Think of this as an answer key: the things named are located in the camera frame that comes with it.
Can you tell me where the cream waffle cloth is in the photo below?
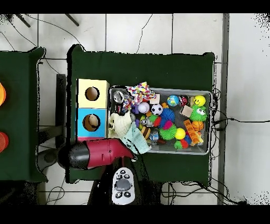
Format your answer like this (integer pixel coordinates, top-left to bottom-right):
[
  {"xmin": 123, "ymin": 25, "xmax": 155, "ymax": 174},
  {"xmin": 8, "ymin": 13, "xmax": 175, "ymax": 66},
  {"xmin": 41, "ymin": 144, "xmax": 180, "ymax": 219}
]
[{"xmin": 108, "ymin": 111, "xmax": 133, "ymax": 139}]

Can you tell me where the light blue waffle cloth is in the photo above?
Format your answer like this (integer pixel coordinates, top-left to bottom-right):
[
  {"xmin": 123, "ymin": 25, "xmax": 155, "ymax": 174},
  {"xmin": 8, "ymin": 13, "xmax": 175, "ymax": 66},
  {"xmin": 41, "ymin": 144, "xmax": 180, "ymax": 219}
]
[{"xmin": 121, "ymin": 122, "xmax": 152, "ymax": 155}]

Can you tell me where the orange plastic tray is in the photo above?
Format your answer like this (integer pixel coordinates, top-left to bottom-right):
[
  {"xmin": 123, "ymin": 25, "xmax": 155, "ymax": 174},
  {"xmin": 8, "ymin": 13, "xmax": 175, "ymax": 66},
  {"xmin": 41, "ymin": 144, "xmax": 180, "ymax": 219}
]
[{"xmin": 182, "ymin": 119, "xmax": 201, "ymax": 145}]

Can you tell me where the wooden box with three holes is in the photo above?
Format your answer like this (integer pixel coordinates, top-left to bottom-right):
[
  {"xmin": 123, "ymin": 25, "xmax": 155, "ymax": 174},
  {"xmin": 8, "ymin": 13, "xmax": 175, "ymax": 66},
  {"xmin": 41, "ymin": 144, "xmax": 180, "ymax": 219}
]
[{"xmin": 75, "ymin": 78, "xmax": 110, "ymax": 142}]

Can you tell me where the clear mesh bin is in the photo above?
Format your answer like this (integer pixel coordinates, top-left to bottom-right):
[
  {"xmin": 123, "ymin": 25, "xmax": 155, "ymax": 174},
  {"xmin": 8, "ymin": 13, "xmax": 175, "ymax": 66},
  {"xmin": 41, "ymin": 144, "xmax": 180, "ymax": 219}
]
[{"xmin": 106, "ymin": 85, "xmax": 213, "ymax": 156}]

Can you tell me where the white baseball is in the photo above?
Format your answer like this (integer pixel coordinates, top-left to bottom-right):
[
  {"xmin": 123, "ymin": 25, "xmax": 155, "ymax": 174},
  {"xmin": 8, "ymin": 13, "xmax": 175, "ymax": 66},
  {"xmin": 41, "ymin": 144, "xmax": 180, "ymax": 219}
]
[{"xmin": 138, "ymin": 101, "xmax": 151, "ymax": 114}]

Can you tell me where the colourful spotted cloth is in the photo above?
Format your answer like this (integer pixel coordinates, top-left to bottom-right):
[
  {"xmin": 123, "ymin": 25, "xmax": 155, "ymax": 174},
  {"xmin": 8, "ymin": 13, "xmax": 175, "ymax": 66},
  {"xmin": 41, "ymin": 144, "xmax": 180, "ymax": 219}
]
[{"xmin": 126, "ymin": 81, "xmax": 157, "ymax": 106}]

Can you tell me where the black and white soccer ball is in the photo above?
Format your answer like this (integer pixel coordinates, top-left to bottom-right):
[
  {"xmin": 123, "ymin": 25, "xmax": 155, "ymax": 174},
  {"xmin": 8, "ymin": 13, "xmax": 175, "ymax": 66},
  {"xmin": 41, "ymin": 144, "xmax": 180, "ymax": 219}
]
[{"xmin": 151, "ymin": 104, "xmax": 164, "ymax": 116}]

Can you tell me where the large blue spiky ball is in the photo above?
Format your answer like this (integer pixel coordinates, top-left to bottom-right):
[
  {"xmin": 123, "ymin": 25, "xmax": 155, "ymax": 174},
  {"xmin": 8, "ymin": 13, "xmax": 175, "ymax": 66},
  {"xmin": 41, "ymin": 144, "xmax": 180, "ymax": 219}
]
[{"xmin": 159, "ymin": 108, "xmax": 176, "ymax": 124}]

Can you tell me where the blue globe ball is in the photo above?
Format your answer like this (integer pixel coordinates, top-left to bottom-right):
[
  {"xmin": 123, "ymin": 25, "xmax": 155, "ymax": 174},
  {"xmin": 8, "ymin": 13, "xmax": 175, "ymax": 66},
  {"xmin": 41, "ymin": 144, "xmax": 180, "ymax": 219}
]
[{"xmin": 167, "ymin": 95, "xmax": 180, "ymax": 107}]

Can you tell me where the dark green table cloth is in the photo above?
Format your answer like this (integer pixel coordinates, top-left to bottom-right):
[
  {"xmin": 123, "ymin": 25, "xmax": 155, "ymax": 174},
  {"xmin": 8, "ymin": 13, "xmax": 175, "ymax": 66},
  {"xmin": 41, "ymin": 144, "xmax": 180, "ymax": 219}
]
[{"xmin": 66, "ymin": 44, "xmax": 216, "ymax": 186}]

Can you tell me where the plain yellow ball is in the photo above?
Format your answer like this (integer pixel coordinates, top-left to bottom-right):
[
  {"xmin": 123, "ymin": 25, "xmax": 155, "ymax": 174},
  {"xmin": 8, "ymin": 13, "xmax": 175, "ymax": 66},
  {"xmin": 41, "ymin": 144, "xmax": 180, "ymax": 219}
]
[{"xmin": 175, "ymin": 128, "xmax": 187, "ymax": 141}]

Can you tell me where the green googly-eyed puffer ball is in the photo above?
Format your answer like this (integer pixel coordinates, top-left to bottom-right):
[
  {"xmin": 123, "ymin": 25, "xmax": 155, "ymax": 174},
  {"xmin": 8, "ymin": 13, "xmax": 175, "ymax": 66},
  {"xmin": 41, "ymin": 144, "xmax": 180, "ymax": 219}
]
[{"xmin": 189, "ymin": 105, "xmax": 208, "ymax": 123}]

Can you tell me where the grey floor base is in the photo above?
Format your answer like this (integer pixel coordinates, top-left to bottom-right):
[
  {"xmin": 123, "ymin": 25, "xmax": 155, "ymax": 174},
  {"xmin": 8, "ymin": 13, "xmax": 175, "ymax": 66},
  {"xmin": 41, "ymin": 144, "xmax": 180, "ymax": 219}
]
[{"xmin": 37, "ymin": 147, "xmax": 61, "ymax": 171}]

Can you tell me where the black tripod leg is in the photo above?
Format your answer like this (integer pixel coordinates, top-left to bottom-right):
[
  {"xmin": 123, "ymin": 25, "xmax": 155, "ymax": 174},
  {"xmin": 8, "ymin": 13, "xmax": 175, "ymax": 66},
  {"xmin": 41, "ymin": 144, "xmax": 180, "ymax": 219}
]
[
  {"xmin": 64, "ymin": 13, "xmax": 80, "ymax": 27},
  {"xmin": 15, "ymin": 13, "xmax": 31, "ymax": 28}
]

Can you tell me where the dark green side cloth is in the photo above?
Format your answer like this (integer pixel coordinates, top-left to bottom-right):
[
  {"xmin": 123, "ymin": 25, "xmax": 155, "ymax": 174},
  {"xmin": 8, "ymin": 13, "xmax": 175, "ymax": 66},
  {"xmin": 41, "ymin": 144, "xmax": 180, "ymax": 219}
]
[{"xmin": 0, "ymin": 47, "xmax": 48, "ymax": 182}]

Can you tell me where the orange cup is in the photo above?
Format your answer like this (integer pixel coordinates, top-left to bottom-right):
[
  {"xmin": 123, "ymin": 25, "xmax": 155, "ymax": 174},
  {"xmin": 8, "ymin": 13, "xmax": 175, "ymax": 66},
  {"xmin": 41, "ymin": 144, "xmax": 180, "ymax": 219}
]
[{"xmin": 0, "ymin": 82, "xmax": 7, "ymax": 106}]

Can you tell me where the black furniture frame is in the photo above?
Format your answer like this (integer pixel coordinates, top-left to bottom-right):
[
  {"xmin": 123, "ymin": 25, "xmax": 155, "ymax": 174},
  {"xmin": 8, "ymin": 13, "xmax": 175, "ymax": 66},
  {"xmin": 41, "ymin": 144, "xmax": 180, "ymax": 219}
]
[{"xmin": 37, "ymin": 73, "xmax": 68, "ymax": 150}]

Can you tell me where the black power cable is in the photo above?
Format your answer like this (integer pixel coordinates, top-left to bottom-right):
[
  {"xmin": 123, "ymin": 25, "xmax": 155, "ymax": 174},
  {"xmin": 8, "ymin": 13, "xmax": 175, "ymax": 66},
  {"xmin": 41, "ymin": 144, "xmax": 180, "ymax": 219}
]
[{"xmin": 213, "ymin": 117, "xmax": 270, "ymax": 125}]

